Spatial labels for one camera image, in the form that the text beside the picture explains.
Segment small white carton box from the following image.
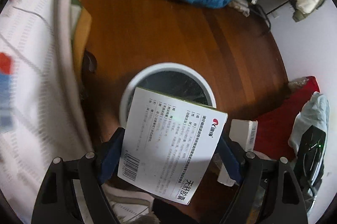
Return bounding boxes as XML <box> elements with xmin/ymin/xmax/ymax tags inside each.
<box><xmin>218</xmin><ymin>119</ymin><xmax>258</xmax><ymax>187</ymax></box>

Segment white medicine box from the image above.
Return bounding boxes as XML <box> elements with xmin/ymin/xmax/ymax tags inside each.
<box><xmin>118</xmin><ymin>87</ymin><xmax>228</xmax><ymax>205</ymax></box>

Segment white round trash bin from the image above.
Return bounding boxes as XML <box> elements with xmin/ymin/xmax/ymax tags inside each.
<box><xmin>119</xmin><ymin>62</ymin><xmax>217</xmax><ymax>127</ymax></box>

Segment red bedding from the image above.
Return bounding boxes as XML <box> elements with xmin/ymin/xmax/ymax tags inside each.
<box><xmin>254</xmin><ymin>76</ymin><xmax>320</xmax><ymax>160</ymax></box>

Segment pale blue quilt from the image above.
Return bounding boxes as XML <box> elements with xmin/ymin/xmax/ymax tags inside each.
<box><xmin>288</xmin><ymin>91</ymin><xmax>330</xmax><ymax>155</ymax></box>

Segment white checked tablecloth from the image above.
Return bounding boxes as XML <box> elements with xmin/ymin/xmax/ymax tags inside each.
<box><xmin>1</xmin><ymin>0</ymin><xmax>92</xmax><ymax>223</ymax></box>

